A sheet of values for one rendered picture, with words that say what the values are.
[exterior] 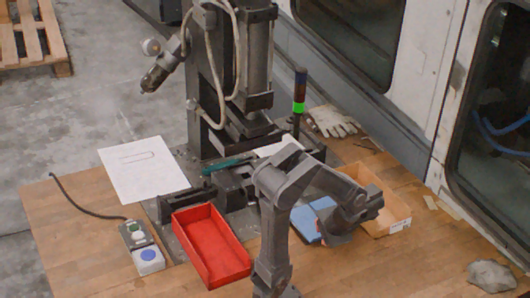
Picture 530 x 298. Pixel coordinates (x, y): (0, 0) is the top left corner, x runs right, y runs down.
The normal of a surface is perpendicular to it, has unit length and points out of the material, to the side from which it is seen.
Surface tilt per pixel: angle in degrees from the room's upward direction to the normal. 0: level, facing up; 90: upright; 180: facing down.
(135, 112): 0
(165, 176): 1
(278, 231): 90
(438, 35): 90
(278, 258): 80
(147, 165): 0
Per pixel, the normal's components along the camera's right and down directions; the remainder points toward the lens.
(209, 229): 0.04, -0.81
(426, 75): -0.91, 0.22
